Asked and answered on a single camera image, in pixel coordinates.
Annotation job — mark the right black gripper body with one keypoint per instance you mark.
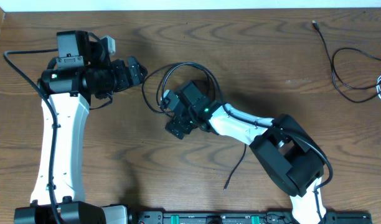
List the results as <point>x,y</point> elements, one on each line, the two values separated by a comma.
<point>185,124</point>

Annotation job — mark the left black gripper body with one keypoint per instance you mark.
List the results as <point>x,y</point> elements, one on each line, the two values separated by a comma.
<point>121,80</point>

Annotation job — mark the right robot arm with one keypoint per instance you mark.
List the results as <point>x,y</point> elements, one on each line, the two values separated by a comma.
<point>292,160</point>

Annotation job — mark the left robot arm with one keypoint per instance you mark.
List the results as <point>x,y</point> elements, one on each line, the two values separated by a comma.
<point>82,70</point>

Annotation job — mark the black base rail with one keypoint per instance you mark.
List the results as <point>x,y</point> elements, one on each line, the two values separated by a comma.
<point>155,216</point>

